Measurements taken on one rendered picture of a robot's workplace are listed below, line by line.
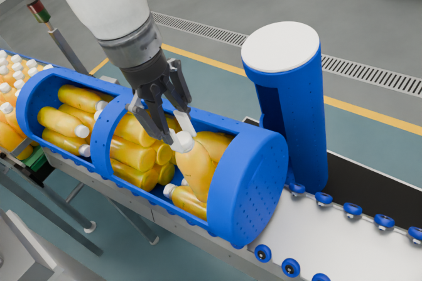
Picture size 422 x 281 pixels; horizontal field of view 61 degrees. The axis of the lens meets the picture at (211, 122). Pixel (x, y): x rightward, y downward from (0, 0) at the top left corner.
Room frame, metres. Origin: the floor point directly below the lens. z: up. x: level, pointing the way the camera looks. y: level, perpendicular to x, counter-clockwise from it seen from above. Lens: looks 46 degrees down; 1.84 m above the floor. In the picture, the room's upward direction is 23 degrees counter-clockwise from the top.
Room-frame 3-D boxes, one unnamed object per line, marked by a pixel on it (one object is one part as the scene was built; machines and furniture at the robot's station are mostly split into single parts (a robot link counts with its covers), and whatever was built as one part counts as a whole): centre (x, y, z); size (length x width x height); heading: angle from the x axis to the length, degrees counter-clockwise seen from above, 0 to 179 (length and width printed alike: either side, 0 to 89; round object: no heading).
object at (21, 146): (1.23, 0.61, 0.96); 0.40 x 0.01 x 0.03; 130
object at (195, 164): (0.50, 0.07, 1.20); 0.07 x 0.07 x 0.19
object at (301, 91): (1.01, -0.33, 0.59); 0.28 x 0.28 x 0.88
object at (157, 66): (0.50, 0.06, 1.49); 0.08 x 0.07 x 0.09; 130
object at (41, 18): (1.70, 0.53, 1.18); 0.06 x 0.06 x 0.05
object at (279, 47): (1.01, -0.33, 1.03); 0.28 x 0.28 x 0.01
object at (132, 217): (1.07, 0.57, 0.31); 0.06 x 0.06 x 0.63; 40
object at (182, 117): (0.51, 0.05, 1.34); 0.03 x 0.01 x 0.07; 40
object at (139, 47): (0.50, 0.06, 1.57); 0.09 x 0.09 x 0.06
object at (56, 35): (1.70, 0.53, 0.55); 0.04 x 0.04 x 1.10; 40
